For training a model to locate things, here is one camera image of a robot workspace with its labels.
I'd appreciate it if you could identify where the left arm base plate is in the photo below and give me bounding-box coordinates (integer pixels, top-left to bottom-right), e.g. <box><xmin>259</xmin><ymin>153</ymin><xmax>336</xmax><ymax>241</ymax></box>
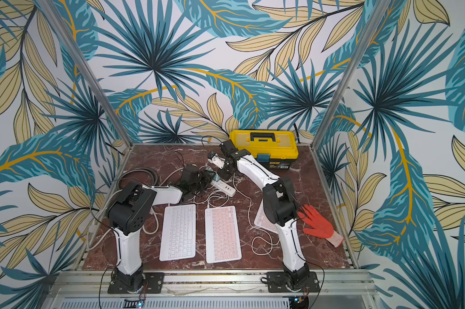
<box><xmin>107</xmin><ymin>270</ymin><xmax>164</xmax><ymax>296</ymax></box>

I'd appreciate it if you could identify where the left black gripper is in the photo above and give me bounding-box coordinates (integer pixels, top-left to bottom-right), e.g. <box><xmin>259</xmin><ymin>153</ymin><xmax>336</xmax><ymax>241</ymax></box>
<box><xmin>190</xmin><ymin>170</ymin><xmax>216</xmax><ymax>194</ymax></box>

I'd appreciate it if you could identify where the pink keyboard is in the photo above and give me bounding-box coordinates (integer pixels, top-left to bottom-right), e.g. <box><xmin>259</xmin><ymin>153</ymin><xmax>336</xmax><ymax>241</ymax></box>
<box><xmin>254</xmin><ymin>202</ymin><xmax>278</xmax><ymax>234</ymax></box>
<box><xmin>204</xmin><ymin>206</ymin><xmax>242</xmax><ymax>264</ymax></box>

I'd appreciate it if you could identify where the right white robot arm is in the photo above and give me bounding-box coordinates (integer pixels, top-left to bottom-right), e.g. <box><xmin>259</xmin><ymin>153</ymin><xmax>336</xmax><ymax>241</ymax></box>
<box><xmin>217</xmin><ymin>140</ymin><xmax>310</xmax><ymax>291</ymax></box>

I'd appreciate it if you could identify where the white power strip cord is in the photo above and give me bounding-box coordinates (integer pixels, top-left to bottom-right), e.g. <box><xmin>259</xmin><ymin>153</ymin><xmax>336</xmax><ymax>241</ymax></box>
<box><xmin>87</xmin><ymin>167</ymin><xmax>187</xmax><ymax>252</ymax></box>

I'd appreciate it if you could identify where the red work glove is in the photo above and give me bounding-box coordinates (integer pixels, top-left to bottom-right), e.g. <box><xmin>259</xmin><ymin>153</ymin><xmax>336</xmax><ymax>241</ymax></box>
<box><xmin>298</xmin><ymin>204</ymin><xmax>344</xmax><ymax>248</ymax></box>

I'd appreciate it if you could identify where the aluminium front rail frame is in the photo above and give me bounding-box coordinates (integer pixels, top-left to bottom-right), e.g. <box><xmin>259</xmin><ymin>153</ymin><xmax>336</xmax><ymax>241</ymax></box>
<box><xmin>42</xmin><ymin>269</ymin><xmax>383</xmax><ymax>308</ymax></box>

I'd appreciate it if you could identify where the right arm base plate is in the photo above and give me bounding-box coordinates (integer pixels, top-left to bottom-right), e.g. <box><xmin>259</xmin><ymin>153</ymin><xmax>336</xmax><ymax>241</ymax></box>
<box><xmin>261</xmin><ymin>271</ymin><xmax>322</xmax><ymax>293</ymax></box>

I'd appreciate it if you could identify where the white wireless keyboard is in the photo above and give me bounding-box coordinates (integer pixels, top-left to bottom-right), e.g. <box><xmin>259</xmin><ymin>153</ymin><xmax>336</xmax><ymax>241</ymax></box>
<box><xmin>159</xmin><ymin>204</ymin><xmax>196</xmax><ymax>262</ymax></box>

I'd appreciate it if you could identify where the teal charger plug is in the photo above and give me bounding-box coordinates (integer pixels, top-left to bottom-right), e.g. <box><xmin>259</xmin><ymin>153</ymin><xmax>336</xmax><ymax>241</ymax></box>
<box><xmin>205</xmin><ymin>169</ymin><xmax>220</xmax><ymax>182</ymax></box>

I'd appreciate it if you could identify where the white power strip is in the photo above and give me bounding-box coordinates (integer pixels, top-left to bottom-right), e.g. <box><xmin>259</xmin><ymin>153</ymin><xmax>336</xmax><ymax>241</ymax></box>
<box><xmin>211</xmin><ymin>179</ymin><xmax>236</xmax><ymax>198</ymax></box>

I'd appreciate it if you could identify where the yellow black toolbox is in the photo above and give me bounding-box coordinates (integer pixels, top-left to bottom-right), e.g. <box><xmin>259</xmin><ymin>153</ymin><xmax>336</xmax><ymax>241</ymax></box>
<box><xmin>230</xmin><ymin>130</ymin><xmax>299</xmax><ymax>169</ymax></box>

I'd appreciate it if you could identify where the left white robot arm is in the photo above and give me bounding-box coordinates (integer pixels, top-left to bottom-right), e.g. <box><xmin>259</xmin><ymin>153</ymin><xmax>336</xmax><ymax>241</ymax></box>
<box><xmin>107</xmin><ymin>165</ymin><xmax>210</xmax><ymax>293</ymax></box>

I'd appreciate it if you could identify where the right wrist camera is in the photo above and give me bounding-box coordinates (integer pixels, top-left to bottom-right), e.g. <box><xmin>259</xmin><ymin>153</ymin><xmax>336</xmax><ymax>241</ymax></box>
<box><xmin>207</xmin><ymin>152</ymin><xmax>226</xmax><ymax>169</ymax></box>

